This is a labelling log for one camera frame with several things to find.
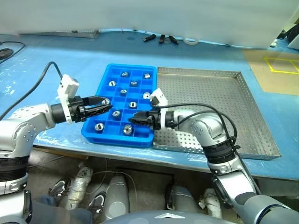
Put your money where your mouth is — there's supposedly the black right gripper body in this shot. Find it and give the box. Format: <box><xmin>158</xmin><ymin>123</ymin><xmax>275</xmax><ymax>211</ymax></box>
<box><xmin>147</xmin><ymin>109</ymin><xmax>162</xmax><ymax>131</ymax></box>

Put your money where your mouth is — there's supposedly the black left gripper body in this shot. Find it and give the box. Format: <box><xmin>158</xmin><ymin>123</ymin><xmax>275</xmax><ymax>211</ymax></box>
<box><xmin>69</xmin><ymin>96</ymin><xmax>89</xmax><ymax>123</ymax></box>

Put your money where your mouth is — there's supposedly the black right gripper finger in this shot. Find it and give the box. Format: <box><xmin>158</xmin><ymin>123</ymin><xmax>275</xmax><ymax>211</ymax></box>
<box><xmin>133</xmin><ymin>111</ymin><xmax>150</xmax><ymax>119</ymax></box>
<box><xmin>128</xmin><ymin>117</ymin><xmax>150</xmax><ymax>127</ymax></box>

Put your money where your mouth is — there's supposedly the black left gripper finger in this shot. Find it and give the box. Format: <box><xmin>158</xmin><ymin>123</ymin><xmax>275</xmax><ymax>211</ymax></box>
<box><xmin>83</xmin><ymin>95</ymin><xmax>109</xmax><ymax>107</ymax></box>
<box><xmin>83</xmin><ymin>105</ymin><xmax>113</xmax><ymax>119</ymax></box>

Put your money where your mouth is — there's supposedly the blue compartment tray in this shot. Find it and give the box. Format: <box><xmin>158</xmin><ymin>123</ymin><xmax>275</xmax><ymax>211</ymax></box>
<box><xmin>80</xmin><ymin>63</ymin><xmax>157</xmax><ymax>149</ymax></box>

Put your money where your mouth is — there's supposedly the blue table mat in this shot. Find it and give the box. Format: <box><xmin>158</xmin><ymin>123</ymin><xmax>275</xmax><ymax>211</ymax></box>
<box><xmin>0</xmin><ymin>27</ymin><xmax>299</xmax><ymax>180</ymax></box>

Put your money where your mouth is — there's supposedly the perforated metal tray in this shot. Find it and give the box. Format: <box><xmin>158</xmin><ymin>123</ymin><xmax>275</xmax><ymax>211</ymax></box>
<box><xmin>151</xmin><ymin>67</ymin><xmax>282</xmax><ymax>161</ymax></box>

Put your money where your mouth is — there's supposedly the aluminium profile bar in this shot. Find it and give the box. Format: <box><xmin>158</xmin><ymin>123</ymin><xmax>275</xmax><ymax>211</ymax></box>
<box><xmin>18</xmin><ymin>29</ymin><xmax>101</xmax><ymax>40</ymax></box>

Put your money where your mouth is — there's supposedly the dusty white wrapped leg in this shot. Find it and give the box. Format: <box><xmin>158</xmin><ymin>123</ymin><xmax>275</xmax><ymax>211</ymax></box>
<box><xmin>198</xmin><ymin>188</ymin><xmax>222</xmax><ymax>219</ymax></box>
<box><xmin>63</xmin><ymin>162</ymin><xmax>94</xmax><ymax>210</ymax></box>

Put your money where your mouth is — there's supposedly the dark grey rounded shell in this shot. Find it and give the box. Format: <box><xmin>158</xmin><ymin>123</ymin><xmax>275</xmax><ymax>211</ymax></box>
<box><xmin>165</xmin><ymin>184</ymin><xmax>204</xmax><ymax>214</ymax></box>
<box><xmin>102</xmin><ymin>174</ymin><xmax>130</xmax><ymax>220</ymax></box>

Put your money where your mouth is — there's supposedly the black white sneaker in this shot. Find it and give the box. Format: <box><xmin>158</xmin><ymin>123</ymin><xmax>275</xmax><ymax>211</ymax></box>
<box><xmin>90</xmin><ymin>191</ymin><xmax>106</xmax><ymax>213</ymax></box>
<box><xmin>49</xmin><ymin>178</ymin><xmax>71</xmax><ymax>199</ymax></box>

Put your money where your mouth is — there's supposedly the black oval device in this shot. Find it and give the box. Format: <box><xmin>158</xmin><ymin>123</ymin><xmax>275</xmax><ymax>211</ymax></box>
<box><xmin>0</xmin><ymin>48</ymin><xmax>13</xmax><ymax>59</ymax></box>

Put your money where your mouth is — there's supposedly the white backdrop panel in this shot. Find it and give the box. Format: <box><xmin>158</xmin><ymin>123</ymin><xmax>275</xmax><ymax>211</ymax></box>
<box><xmin>0</xmin><ymin>0</ymin><xmax>297</xmax><ymax>49</ymax></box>

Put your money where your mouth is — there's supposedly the grey body shell with emblem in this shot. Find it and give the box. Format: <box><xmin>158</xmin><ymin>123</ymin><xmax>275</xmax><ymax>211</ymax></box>
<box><xmin>100</xmin><ymin>209</ymin><xmax>239</xmax><ymax>224</ymax></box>

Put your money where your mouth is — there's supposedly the blue jeans leg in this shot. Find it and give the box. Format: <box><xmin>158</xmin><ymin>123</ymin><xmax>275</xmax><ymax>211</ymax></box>
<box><xmin>32</xmin><ymin>196</ymin><xmax>93</xmax><ymax>224</ymax></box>

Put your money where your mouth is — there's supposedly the black rounded equipment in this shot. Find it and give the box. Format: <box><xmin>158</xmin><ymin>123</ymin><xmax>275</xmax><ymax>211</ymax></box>
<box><xmin>278</xmin><ymin>23</ymin><xmax>299</xmax><ymax>50</ymax></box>

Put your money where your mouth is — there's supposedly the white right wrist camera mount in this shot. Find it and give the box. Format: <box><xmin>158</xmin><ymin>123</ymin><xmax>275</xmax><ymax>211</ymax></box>
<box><xmin>149</xmin><ymin>88</ymin><xmax>168</xmax><ymax>130</ymax></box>

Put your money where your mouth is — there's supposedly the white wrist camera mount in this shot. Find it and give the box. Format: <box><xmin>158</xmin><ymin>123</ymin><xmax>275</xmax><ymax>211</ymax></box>
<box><xmin>56</xmin><ymin>74</ymin><xmax>80</xmax><ymax>124</ymax></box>
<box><xmin>149</xmin><ymin>88</ymin><xmax>168</xmax><ymax>130</ymax></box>

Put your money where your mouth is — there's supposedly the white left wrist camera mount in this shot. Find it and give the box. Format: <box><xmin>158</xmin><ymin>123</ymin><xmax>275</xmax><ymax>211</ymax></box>
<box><xmin>56</xmin><ymin>74</ymin><xmax>80</xmax><ymax>124</ymax></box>

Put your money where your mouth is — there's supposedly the thin black cable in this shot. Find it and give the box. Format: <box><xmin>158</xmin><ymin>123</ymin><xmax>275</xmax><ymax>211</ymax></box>
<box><xmin>0</xmin><ymin>41</ymin><xmax>26</xmax><ymax>64</ymax></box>

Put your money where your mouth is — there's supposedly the white ring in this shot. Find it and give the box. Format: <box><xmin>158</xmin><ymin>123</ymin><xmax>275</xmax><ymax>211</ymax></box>
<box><xmin>183</xmin><ymin>37</ymin><xmax>199</xmax><ymax>46</ymax></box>

